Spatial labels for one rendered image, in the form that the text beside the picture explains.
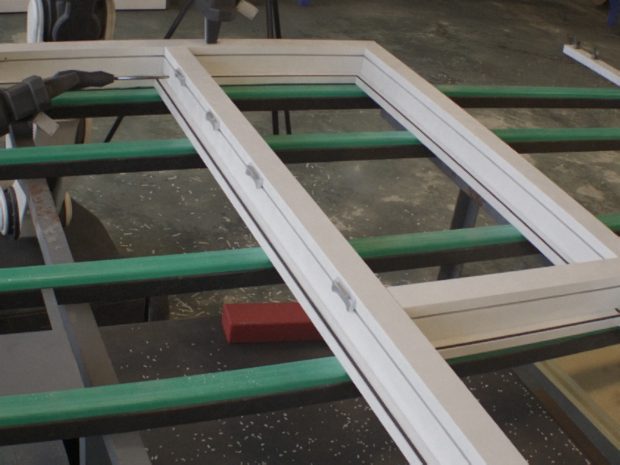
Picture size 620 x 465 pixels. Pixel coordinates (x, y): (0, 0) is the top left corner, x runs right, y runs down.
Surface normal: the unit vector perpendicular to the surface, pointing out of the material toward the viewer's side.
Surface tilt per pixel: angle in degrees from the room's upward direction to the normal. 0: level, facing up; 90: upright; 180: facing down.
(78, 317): 0
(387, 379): 90
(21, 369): 0
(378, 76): 90
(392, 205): 0
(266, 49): 90
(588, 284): 90
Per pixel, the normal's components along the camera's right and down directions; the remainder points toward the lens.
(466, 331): 0.38, 0.49
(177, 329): 0.15, -0.87
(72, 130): 0.36, 0.77
